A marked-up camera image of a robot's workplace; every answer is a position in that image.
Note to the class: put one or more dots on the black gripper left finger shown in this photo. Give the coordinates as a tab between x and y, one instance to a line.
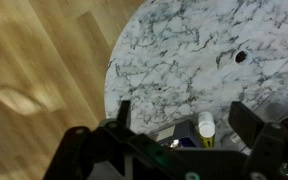
124	113

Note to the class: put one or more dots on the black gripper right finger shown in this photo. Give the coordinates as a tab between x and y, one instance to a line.
245	123

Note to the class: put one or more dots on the white pill bottle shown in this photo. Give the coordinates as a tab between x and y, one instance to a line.
206	126

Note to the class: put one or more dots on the dark open cardboard box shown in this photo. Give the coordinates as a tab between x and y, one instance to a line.
182	133

